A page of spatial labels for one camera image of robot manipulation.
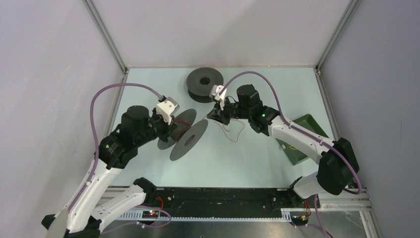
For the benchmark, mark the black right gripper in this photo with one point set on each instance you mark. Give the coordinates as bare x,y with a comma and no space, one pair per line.
218,114

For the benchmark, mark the white slotted cable duct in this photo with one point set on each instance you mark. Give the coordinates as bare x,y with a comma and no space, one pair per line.
154,215

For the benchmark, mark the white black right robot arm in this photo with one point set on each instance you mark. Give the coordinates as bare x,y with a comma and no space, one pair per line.
336,160

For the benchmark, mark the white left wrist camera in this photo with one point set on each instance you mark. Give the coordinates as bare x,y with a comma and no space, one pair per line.
166,108

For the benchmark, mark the left aluminium frame post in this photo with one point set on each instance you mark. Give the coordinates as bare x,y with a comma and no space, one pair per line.
101,26

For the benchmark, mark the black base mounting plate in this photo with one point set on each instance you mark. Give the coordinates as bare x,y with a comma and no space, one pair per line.
223,201

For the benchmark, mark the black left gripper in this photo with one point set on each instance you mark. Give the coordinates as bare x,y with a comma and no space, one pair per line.
168,129

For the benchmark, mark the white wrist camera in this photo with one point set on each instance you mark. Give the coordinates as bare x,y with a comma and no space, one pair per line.
166,108
218,95

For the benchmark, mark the green tray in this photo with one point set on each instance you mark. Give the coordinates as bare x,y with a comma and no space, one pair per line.
300,139

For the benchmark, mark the aluminium frame post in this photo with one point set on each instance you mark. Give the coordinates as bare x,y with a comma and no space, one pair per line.
101,26
337,32

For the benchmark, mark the right aluminium frame post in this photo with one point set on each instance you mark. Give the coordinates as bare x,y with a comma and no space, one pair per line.
337,32

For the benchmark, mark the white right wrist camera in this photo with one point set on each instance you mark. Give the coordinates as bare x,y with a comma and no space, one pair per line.
218,95

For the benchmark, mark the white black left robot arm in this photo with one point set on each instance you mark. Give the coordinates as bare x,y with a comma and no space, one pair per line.
82,217

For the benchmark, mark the dark grey spool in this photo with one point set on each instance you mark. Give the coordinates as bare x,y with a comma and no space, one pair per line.
185,135
200,83

